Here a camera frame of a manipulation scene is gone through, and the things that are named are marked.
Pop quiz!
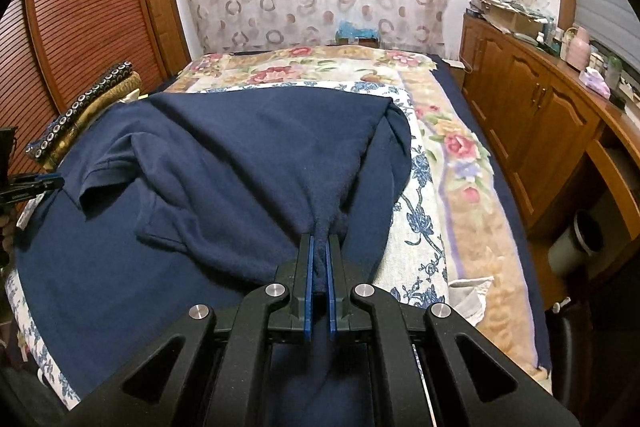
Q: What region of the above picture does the dark ring-print cloth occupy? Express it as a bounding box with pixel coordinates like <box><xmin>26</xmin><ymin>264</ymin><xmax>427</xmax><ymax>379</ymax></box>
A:
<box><xmin>25</xmin><ymin>62</ymin><xmax>133</xmax><ymax>160</ymax></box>

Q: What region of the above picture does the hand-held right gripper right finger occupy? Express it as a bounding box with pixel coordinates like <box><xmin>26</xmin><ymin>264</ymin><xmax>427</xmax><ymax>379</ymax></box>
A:
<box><xmin>325</xmin><ymin>232</ymin><xmax>581</xmax><ymax>427</ymax></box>

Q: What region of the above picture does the pink thermos jug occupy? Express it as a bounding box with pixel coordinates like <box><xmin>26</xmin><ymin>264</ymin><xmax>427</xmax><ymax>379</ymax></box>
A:
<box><xmin>565</xmin><ymin>27</ymin><xmax>593</xmax><ymax>70</ymax></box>

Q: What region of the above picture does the wooden louvred wardrobe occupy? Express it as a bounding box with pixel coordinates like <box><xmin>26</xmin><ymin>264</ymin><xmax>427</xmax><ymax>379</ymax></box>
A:
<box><xmin>0</xmin><ymin>0</ymin><xmax>191</xmax><ymax>188</ymax></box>

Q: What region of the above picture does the pink tissue pack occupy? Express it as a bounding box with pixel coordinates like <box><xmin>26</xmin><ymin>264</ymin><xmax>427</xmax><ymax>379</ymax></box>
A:
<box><xmin>579</xmin><ymin>68</ymin><xmax>613</xmax><ymax>95</ymax></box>

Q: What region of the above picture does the green bottle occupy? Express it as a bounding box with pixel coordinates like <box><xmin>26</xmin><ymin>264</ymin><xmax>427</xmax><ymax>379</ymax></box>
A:
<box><xmin>605</xmin><ymin>56</ymin><xmax>623</xmax><ymax>90</ymax></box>

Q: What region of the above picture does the navy printed t-shirt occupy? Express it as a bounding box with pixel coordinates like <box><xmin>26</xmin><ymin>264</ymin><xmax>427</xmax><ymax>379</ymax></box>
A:
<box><xmin>15</xmin><ymin>89</ymin><xmax>413</xmax><ymax>427</ymax></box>

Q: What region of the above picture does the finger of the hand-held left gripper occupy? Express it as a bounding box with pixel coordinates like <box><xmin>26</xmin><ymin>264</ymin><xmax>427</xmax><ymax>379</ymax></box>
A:
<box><xmin>0</xmin><ymin>174</ymin><xmax>65</xmax><ymax>204</ymax></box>

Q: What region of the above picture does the floral blanket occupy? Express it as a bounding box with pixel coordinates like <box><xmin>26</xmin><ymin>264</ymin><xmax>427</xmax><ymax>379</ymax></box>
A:
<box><xmin>177</xmin><ymin>47</ymin><xmax>551</xmax><ymax>383</ymax></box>

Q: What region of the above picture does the cardboard box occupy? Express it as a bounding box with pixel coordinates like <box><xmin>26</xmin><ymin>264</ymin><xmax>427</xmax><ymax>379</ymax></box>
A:
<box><xmin>492</xmin><ymin>0</ymin><xmax>543</xmax><ymax>35</ymax></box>

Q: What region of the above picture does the grey window blind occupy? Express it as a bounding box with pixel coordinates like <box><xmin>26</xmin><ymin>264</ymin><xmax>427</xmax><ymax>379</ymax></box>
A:
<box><xmin>572</xmin><ymin>0</ymin><xmax>640</xmax><ymax>78</ymax></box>

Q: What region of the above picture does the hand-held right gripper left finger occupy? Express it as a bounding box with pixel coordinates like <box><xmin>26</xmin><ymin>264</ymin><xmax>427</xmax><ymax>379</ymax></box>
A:
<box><xmin>65</xmin><ymin>232</ymin><xmax>317</xmax><ymax>427</ymax></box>

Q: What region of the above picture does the box with blue bag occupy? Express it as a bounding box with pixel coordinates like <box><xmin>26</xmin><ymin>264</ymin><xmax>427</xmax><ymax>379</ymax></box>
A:
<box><xmin>335</xmin><ymin>21</ymin><xmax>381</xmax><ymax>48</ymax></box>

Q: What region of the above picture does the golden brown folded cloth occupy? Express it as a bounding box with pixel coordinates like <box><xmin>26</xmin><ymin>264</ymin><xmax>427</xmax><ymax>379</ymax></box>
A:
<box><xmin>65</xmin><ymin>74</ymin><xmax>143</xmax><ymax>132</ymax></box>

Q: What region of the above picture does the wooden cabinet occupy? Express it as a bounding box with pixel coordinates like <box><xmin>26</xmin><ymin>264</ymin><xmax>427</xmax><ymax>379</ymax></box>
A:
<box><xmin>459</xmin><ymin>14</ymin><xmax>640</xmax><ymax>288</ymax></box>

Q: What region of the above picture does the blue floral bed sheet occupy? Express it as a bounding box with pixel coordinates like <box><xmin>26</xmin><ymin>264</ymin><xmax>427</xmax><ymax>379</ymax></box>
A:
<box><xmin>5</xmin><ymin>82</ymin><xmax>481</xmax><ymax>408</ymax></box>

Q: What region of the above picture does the grey trash bin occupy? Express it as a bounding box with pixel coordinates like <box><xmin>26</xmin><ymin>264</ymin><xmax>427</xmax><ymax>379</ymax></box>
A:
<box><xmin>547</xmin><ymin>209</ymin><xmax>606</xmax><ymax>273</ymax></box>

